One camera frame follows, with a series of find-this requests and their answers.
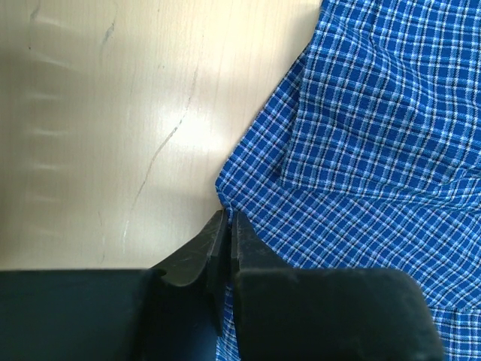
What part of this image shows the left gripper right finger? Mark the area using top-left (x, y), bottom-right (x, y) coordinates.
top-left (231, 212), bottom-right (444, 360)

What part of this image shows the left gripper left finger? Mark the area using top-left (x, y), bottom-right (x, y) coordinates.
top-left (1, 211), bottom-right (228, 360)

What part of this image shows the blue checkered long sleeve shirt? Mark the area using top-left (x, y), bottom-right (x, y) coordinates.
top-left (216, 1), bottom-right (480, 360)

